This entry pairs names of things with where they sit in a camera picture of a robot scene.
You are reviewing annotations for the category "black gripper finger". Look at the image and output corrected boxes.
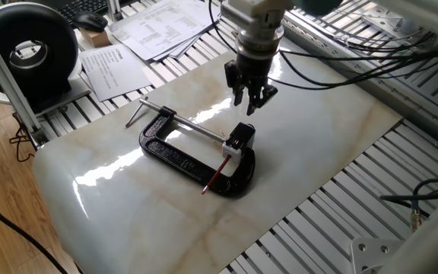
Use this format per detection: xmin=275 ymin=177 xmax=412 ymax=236
xmin=224 ymin=60 xmax=248 ymax=107
xmin=246 ymin=84 xmax=280 ymax=117

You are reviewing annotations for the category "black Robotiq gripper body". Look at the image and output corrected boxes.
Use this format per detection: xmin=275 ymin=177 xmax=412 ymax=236
xmin=235 ymin=51 xmax=280 ymax=91

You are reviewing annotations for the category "black crank pencil sharpener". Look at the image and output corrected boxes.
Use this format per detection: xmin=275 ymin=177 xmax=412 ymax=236
xmin=221 ymin=122 xmax=257 ymax=163

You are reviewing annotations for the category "red pencil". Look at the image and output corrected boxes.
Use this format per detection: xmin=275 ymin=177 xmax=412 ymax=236
xmin=200 ymin=153 xmax=233 ymax=196

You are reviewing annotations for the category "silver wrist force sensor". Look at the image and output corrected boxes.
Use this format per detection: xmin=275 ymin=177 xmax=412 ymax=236
xmin=235 ymin=25 xmax=285 ymax=61

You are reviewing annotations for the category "marble pattern board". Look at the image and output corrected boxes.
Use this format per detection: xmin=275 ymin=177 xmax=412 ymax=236
xmin=31 ymin=37 xmax=405 ymax=274

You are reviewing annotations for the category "black C-clamp with steel screw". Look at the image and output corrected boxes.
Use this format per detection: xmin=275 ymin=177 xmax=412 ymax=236
xmin=124 ymin=96 xmax=257 ymax=199

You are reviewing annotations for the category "stack of printed papers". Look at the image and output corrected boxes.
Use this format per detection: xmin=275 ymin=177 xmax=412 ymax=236
xmin=108 ymin=0 xmax=224 ymax=62

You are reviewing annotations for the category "single printed paper sheet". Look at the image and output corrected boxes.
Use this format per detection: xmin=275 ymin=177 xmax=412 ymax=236
xmin=78 ymin=42 xmax=153 ymax=103

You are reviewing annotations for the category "small cardboard box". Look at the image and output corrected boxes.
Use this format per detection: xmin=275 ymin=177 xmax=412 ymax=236
xmin=78 ymin=27 xmax=113 ymax=49

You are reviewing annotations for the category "black computer mouse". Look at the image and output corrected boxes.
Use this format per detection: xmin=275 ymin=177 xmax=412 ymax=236
xmin=70 ymin=10 xmax=110 ymax=33

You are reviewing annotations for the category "black keyboard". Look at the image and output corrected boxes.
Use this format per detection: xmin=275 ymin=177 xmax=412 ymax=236
xmin=56 ymin=0 xmax=110 ymax=24

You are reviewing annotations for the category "black round fan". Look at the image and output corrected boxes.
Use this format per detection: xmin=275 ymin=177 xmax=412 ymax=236
xmin=0 ymin=1 xmax=93 ymax=115

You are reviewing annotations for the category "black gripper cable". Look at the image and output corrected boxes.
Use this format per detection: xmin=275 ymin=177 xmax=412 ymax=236
xmin=207 ymin=0 xmax=240 ymax=55

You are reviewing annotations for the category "black cable on table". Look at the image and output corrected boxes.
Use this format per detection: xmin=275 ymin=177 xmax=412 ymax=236
xmin=268 ymin=32 xmax=438 ymax=91

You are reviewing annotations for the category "grey aluminium rail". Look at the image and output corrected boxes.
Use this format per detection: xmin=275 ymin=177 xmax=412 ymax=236
xmin=282 ymin=10 xmax=438 ymax=142

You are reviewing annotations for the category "silver perforated metal bracket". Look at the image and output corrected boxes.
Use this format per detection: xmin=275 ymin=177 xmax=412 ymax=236
xmin=360 ymin=2 xmax=426 ymax=39

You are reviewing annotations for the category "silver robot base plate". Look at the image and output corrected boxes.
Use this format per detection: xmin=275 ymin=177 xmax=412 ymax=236
xmin=349 ymin=237 xmax=405 ymax=274

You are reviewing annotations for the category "black cable with metal plug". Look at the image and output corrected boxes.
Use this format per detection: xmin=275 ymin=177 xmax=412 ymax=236
xmin=378 ymin=177 xmax=438 ymax=234

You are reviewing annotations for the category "brown tangled cable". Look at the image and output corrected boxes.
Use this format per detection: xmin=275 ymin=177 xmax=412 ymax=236
xmin=8 ymin=113 xmax=37 ymax=164

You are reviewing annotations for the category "aluminium frame profile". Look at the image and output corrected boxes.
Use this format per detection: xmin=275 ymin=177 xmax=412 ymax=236
xmin=0 ymin=14 xmax=49 ymax=148

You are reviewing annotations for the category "black floor cable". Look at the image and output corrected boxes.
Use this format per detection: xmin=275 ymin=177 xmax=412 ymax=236
xmin=0 ymin=187 xmax=71 ymax=274

